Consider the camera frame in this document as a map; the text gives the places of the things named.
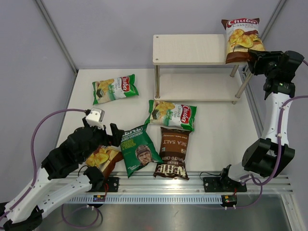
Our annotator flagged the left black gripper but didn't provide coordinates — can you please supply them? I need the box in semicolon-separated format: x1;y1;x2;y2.
80;117;124;162

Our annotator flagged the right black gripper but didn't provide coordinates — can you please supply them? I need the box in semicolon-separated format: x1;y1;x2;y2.
246;49;284;78

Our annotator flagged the brown Chuba bag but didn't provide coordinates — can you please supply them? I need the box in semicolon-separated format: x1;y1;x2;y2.
85;146;123;179
221;18;265;64

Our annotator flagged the brown Kettle sea salt bag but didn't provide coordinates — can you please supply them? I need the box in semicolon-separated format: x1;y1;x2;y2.
153;127;191;180

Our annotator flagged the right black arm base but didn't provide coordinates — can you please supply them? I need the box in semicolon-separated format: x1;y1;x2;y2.
202;176;247;193

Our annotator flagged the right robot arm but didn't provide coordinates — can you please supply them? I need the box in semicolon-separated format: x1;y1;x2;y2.
218;50;305;192

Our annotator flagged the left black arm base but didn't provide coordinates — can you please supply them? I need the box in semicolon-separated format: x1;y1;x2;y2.
103;177;119;193

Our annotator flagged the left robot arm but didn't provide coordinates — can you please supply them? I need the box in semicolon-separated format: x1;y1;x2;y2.
0;123;124;231

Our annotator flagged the green Real chips bag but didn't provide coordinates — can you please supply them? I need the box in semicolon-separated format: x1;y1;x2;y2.
120;124;163;177

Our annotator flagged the white two-tier shelf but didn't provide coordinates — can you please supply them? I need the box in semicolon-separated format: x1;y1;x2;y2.
153;34;250;104

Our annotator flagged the green Chuba bag far left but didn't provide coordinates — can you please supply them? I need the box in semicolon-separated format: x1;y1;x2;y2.
92;74;139;105

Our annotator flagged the green chuba bag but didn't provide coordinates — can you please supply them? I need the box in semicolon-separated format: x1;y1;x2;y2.
92;74;139;105
144;100;197;131

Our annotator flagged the green Chuba bag centre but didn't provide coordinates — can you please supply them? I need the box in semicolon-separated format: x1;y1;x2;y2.
144;100;197;131

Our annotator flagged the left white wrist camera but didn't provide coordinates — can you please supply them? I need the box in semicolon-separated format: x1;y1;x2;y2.
85;108;105;129

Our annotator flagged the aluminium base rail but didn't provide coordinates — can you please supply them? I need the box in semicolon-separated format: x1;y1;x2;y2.
67;171;293;205

